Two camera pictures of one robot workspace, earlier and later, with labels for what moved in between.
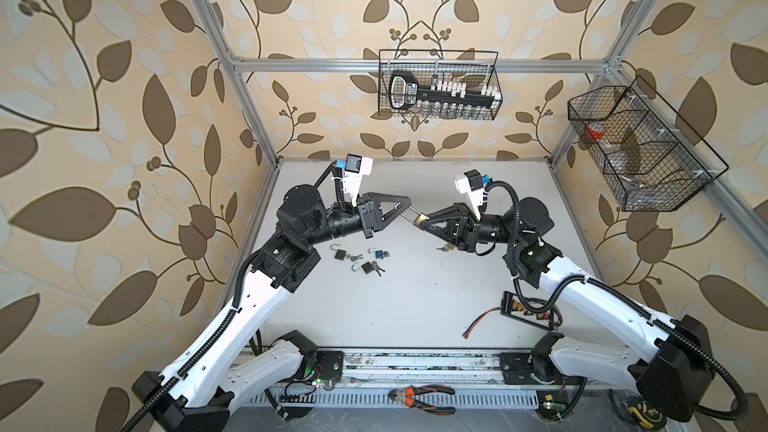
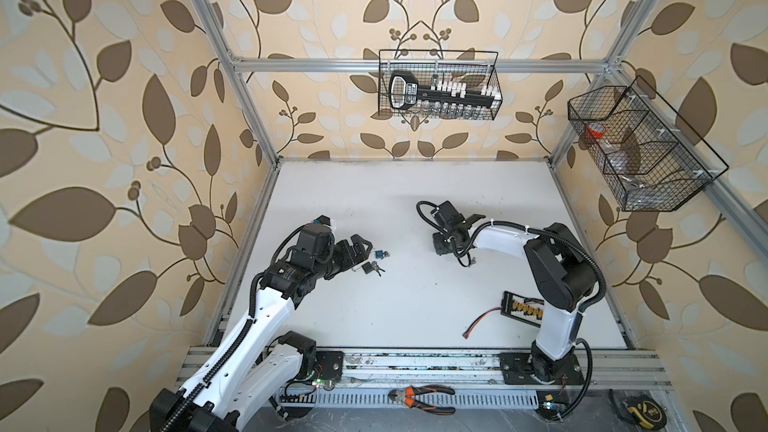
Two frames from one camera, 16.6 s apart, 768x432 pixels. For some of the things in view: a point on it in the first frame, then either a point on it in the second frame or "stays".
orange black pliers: (405, 395) stays
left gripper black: (379, 222) to (349, 259)
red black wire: (476, 319) stays
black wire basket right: (650, 160) stays
